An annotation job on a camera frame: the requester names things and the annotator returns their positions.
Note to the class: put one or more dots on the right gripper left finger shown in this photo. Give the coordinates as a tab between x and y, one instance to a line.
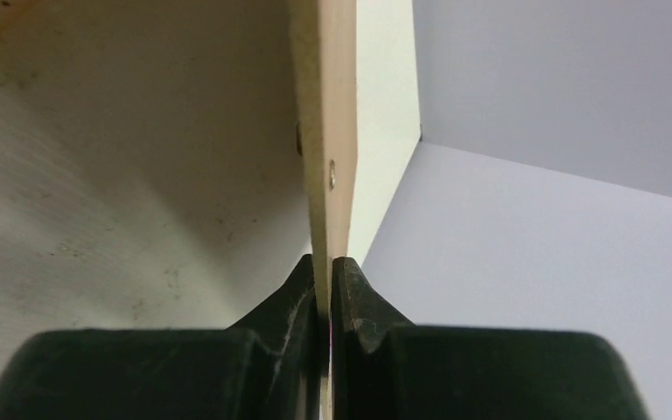
264	366

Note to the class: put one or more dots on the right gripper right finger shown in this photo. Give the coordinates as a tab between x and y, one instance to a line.
386	367

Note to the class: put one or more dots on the brown cardboard backing board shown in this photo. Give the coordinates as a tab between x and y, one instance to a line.
323	45

